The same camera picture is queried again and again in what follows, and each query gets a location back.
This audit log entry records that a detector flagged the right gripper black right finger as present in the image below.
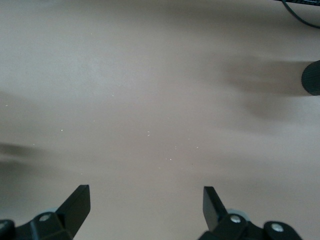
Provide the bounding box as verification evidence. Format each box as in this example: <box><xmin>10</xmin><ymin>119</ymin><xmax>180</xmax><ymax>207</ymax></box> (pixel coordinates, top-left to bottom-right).
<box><xmin>197</xmin><ymin>186</ymin><xmax>266</xmax><ymax>240</ymax></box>

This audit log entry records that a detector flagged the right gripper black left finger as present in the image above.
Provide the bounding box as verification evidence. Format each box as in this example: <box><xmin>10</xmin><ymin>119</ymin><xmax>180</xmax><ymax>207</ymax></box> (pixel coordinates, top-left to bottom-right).
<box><xmin>14</xmin><ymin>184</ymin><xmax>91</xmax><ymax>240</ymax></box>

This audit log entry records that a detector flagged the black ribbed foam cylinder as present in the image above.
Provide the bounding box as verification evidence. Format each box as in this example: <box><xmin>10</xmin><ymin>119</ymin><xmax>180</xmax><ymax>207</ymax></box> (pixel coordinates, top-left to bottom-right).
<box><xmin>301</xmin><ymin>59</ymin><xmax>320</xmax><ymax>96</ymax></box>

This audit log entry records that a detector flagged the black looped cable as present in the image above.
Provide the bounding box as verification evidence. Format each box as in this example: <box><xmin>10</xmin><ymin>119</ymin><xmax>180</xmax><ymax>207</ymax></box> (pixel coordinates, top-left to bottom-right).
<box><xmin>281</xmin><ymin>0</ymin><xmax>320</xmax><ymax>29</ymax></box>

